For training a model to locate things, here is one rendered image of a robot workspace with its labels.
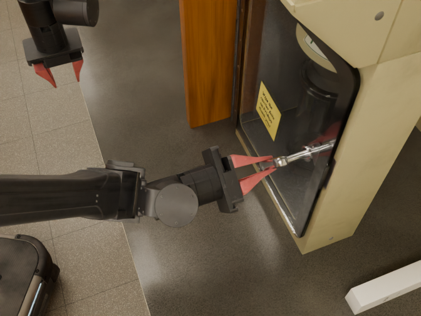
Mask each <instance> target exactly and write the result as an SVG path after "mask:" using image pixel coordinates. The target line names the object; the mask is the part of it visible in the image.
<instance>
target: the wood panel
mask: <svg viewBox="0 0 421 316"><path fill-rule="evenodd" d="M236 7H237V0H179V10H180V28H181V38H182V57H183V67H184V87H185V106H186V116H187V121H188V123H189V126H190V128H191V129H192V128H194V127H198V126H201V125H205V124H209V123H211V122H215V121H218V120H222V119H226V118H228V117H231V99H232V76H233V64H234V42H235V29H236Z"/></svg>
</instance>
